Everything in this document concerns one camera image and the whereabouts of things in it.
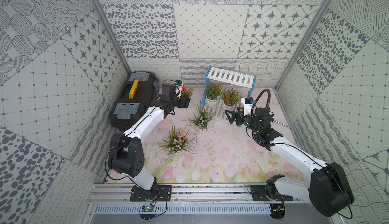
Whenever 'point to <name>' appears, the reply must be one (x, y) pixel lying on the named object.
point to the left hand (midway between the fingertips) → (188, 97)
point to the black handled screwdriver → (273, 120)
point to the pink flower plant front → (176, 142)
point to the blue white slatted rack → (224, 90)
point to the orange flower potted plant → (187, 91)
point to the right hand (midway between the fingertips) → (232, 111)
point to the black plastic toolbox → (137, 91)
